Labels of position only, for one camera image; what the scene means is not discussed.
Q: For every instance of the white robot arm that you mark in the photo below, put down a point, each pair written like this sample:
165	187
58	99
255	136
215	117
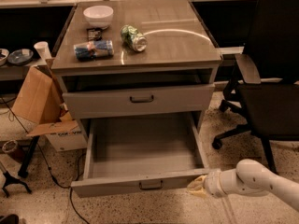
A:
248	178

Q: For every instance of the black tripod stand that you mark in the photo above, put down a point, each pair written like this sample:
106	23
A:
11	180

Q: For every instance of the white bowl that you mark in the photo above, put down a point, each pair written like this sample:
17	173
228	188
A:
99	16

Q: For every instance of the dark blue plate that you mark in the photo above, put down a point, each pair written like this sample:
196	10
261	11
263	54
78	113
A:
20	57

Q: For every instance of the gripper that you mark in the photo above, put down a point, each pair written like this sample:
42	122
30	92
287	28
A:
212	184

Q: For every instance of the brown cardboard box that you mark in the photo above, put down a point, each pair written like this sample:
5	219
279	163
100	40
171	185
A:
39	101

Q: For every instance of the small dark snack packet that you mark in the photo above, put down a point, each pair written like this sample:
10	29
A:
94	34

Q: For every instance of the grey drawer cabinet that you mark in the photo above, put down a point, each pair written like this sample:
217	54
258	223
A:
179	51

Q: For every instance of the grey drawer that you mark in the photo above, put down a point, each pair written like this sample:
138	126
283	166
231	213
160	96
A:
131	102
141	153

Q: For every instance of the grey top drawer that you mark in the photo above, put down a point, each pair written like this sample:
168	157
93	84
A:
131	102

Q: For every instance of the green soda can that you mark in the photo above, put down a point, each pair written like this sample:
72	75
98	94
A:
133	38

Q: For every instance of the black office chair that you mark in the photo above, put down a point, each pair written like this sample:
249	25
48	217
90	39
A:
264	85

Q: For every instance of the blue soda can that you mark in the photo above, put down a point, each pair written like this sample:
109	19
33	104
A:
94	49

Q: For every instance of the white paper cup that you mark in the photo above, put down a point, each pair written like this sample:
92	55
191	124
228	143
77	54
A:
43	50

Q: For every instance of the white printed box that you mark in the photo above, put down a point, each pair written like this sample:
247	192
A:
67	140

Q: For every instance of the grey bowl at left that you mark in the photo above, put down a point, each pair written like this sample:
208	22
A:
3	56

